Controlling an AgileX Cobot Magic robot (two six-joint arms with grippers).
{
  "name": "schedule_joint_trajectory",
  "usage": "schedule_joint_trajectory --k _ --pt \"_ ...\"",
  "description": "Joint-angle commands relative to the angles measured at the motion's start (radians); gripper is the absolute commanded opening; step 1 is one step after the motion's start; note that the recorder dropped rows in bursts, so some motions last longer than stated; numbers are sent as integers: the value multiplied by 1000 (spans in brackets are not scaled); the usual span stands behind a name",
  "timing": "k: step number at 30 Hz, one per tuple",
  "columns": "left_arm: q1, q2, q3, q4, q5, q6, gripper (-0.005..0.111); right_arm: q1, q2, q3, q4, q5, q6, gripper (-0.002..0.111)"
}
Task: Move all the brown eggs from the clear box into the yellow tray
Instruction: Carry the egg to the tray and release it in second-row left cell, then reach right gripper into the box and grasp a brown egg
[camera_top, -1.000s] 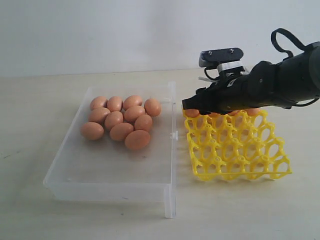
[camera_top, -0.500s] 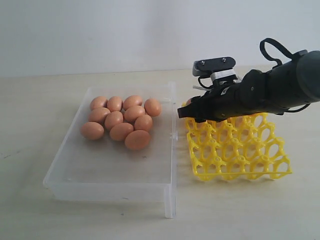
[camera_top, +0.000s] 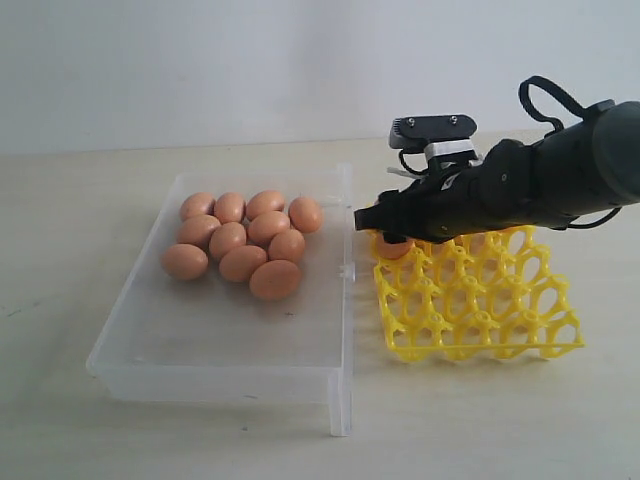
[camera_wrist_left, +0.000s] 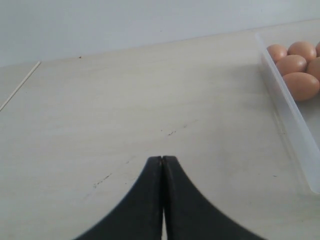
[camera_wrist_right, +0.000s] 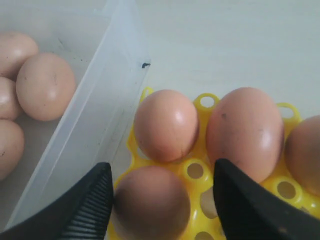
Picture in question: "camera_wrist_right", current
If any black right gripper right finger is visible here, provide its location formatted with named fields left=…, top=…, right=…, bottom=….
left=213, top=158, right=320, bottom=240

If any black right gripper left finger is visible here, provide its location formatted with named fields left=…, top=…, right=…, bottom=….
left=0, top=162, right=114, bottom=240

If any brown egg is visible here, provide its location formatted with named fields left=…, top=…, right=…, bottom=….
left=133, top=89, right=200, bottom=163
left=0, top=76, right=23, bottom=121
left=16, top=52, right=76, bottom=122
left=284, top=115, right=320, bottom=196
left=0, top=31, right=39, bottom=81
left=205, top=87, right=285, bottom=183
left=112, top=166, right=191, bottom=240
left=0, top=119, right=25, bottom=181

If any clear plastic box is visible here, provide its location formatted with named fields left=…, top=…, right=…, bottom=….
left=0, top=0, right=150, bottom=229

